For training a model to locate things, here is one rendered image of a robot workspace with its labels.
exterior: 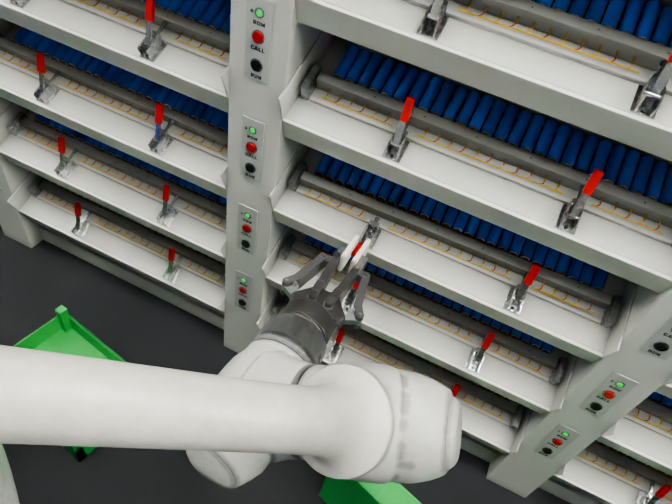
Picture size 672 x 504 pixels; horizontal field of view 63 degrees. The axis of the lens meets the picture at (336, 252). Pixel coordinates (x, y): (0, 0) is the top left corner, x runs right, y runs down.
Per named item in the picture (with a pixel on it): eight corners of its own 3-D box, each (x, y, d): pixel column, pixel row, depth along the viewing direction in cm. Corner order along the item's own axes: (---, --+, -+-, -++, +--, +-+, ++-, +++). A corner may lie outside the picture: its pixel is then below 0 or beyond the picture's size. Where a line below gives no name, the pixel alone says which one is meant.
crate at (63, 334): (154, 395, 126) (151, 377, 120) (79, 463, 113) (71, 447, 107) (68, 323, 135) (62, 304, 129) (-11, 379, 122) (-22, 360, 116)
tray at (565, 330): (592, 363, 91) (618, 351, 82) (274, 220, 102) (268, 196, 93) (623, 262, 98) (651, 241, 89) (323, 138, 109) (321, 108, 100)
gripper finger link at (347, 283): (322, 301, 75) (331, 305, 75) (356, 259, 83) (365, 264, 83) (316, 319, 78) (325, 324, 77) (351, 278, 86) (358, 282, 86)
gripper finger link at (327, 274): (311, 317, 78) (302, 313, 78) (336, 271, 86) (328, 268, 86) (316, 298, 75) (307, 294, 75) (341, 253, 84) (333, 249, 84)
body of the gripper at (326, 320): (266, 340, 75) (296, 300, 82) (321, 368, 74) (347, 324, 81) (274, 303, 70) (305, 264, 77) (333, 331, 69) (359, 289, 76)
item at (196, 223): (229, 266, 117) (215, 240, 105) (7, 160, 128) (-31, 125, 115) (274, 191, 124) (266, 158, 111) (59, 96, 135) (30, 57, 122)
